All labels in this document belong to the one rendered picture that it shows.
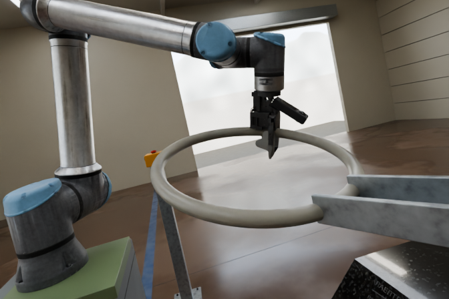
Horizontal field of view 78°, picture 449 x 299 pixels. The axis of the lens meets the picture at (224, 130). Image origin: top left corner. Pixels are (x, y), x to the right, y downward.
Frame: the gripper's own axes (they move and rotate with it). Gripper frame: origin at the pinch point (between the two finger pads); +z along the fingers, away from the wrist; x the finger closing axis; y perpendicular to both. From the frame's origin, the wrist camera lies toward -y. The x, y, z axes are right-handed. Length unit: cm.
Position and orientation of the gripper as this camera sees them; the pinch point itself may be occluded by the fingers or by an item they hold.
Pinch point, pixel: (274, 152)
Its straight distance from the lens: 91.2
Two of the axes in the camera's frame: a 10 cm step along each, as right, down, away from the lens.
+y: -9.2, -0.9, 3.8
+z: 0.4, 9.5, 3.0
